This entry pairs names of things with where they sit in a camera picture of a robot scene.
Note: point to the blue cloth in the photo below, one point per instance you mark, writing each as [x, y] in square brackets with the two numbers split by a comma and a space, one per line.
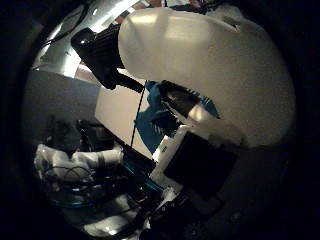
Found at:
[150, 123]

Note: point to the white spray bottle black head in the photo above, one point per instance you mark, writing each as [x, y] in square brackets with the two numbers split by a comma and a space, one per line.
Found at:
[206, 60]

